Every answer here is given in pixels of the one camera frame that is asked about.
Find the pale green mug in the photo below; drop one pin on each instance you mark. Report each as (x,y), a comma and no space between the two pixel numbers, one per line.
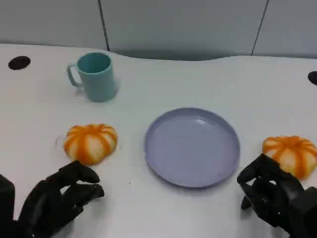
(99,84)

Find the lilac plate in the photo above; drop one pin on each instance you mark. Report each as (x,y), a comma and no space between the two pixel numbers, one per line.
(193,148)

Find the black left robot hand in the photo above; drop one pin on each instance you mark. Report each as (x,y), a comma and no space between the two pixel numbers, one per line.
(52,198)

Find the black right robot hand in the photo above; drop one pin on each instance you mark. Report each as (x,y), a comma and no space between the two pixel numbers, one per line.
(284,198)

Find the black round table grommet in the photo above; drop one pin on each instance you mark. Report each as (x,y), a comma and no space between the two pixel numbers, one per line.
(313,78)
(19,62)

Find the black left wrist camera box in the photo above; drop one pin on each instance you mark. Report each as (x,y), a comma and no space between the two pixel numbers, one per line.
(6,198)

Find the orange and white bread roll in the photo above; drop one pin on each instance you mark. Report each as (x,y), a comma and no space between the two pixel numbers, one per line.
(89,145)
(293,151)

